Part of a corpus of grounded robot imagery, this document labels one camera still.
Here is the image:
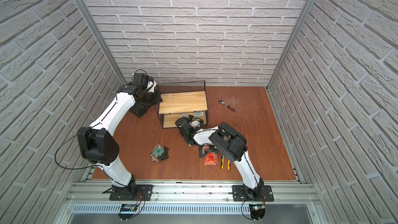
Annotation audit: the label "aluminium front rail frame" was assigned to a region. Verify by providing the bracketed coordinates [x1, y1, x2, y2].
[55, 180, 326, 224]

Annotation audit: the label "controller board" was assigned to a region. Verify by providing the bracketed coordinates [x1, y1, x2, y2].
[118, 204, 142, 220]
[249, 204, 266, 221]

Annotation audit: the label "left controller board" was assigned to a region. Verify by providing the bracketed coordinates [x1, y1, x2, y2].
[118, 204, 142, 220]

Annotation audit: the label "red tea bag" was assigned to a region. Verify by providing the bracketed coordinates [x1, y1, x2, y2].
[199, 144, 218, 158]
[204, 152, 219, 166]

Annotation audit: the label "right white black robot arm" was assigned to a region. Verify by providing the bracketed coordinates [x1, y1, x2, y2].
[175, 117, 264, 200]

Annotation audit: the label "silver tea bag shelf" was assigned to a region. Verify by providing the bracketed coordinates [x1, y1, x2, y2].
[193, 111, 205, 118]

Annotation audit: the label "black wire wooden shelf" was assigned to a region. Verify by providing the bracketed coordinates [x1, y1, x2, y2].
[157, 80, 208, 129]

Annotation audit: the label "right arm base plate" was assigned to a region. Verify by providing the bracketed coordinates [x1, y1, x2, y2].
[232, 185, 274, 202]

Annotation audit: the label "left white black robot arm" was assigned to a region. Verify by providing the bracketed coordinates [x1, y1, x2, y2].
[77, 69, 162, 188]

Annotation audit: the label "right controller board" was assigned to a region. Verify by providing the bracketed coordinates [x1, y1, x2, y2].
[249, 204, 266, 221]

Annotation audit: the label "green label tea bag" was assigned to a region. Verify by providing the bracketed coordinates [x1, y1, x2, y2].
[150, 144, 165, 158]

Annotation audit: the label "orange tea bag shelf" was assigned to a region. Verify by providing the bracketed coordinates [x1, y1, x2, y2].
[151, 146, 169, 164]

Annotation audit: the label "red black ratchet wrench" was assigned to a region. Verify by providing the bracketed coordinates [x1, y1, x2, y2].
[218, 98, 236, 112]

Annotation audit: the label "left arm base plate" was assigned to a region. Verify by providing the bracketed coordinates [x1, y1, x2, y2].
[103, 184, 153, 201]

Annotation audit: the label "yellow black combination pliers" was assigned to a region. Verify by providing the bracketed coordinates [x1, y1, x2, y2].
[220, 155, 231, 171]

